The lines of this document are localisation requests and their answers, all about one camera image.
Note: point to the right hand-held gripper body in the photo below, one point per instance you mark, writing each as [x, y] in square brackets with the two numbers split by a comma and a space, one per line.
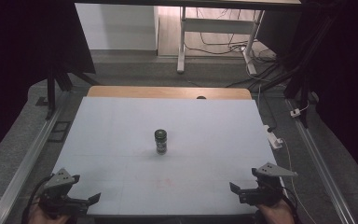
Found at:
[267, 186]

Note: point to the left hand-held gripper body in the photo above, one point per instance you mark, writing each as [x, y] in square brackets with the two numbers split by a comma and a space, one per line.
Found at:
[59, 193]

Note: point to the person's left hand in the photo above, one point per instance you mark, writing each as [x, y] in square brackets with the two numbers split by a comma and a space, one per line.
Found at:
[45, 217]

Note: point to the person's right hand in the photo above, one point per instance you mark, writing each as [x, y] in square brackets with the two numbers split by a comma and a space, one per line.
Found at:
[276, 214]

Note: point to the white power strip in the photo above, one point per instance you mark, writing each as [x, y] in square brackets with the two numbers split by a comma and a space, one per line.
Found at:
[273, 138]

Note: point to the white table mat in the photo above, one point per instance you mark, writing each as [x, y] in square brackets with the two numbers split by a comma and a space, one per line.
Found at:
[167, 174]

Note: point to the small white adapter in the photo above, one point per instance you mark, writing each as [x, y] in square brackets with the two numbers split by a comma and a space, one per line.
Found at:
[295, 112]

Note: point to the black metal stand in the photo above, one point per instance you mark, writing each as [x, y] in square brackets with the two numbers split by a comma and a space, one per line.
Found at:
[52, 93]
[301, 87]

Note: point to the black curtain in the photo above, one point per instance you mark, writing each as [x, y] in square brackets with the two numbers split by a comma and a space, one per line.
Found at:
[18, 62]
[345, 77]

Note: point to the white cabinet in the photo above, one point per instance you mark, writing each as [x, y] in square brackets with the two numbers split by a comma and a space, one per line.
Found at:
[118, 26]

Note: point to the aluminium rail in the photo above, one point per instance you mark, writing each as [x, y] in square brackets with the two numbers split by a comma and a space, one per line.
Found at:
[28, 161]
[320, 165]

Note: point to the white desk frame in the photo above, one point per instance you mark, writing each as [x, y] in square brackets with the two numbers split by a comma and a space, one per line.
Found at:
[217, 26]

